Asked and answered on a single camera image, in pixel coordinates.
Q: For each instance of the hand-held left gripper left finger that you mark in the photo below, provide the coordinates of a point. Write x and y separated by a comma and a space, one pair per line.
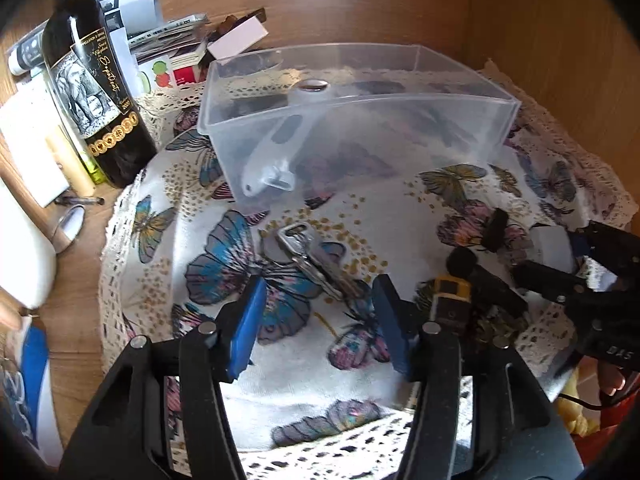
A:
246, 327

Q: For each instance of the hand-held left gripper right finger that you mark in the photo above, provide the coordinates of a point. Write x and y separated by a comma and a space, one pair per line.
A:
391, 327

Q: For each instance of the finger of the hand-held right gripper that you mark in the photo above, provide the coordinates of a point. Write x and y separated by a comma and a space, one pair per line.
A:
547, 280
602, 240

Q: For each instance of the small white block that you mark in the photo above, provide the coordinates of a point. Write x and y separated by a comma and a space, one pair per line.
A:
552, 242

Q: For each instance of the bunch of metal keys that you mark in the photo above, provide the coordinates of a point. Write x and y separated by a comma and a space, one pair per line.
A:
312, 260

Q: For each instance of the white plastic opener tool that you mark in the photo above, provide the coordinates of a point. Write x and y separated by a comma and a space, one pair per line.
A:
285, 140

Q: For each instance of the clear plastic container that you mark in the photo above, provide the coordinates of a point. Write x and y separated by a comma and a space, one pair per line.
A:
350, 110

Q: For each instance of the person's right hand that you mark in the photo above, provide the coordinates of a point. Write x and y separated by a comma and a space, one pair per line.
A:
612, 377

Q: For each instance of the black round-headed object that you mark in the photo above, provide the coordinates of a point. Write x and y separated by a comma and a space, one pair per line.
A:
492, 285

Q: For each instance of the yellow and black device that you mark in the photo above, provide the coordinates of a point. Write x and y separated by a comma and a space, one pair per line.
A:
451, 302

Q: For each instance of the black binder clip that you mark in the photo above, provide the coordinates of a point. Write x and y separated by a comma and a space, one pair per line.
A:
496, 230

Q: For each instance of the yellow cloth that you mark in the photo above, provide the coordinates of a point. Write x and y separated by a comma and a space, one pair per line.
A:
580, 412

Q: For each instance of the butterfly print lace tablecloth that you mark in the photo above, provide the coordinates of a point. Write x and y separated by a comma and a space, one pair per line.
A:
350, 200

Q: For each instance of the dark pen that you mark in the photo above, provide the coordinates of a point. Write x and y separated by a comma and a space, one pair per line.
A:
80, 201

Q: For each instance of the green bottle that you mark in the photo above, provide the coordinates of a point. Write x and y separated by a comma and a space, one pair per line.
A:
92, 170

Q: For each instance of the blue and white packet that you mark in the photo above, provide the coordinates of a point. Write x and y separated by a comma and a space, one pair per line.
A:
25, 385

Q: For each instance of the white plastic bottle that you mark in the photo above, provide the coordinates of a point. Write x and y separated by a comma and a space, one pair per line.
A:
22, 255

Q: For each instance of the beige cylinder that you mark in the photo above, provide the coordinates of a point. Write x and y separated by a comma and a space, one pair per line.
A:
70, 160

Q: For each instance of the fruit sticker sheet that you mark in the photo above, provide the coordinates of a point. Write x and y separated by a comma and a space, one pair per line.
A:
157, 77

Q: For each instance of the red booklet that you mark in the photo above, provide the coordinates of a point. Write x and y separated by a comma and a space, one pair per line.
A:
187, 67

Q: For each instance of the white paper box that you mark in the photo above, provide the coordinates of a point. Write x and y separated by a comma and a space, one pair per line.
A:
30, 145

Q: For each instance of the dark wine bottle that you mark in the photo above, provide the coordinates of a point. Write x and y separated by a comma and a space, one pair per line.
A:
95, 85

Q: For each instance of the white card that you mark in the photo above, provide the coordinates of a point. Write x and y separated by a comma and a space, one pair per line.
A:
235, 40

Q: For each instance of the stack of printed papers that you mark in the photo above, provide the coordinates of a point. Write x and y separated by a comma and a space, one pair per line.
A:
167, 35

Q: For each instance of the white tube with dark print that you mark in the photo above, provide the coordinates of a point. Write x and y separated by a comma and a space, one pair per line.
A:
25, 52

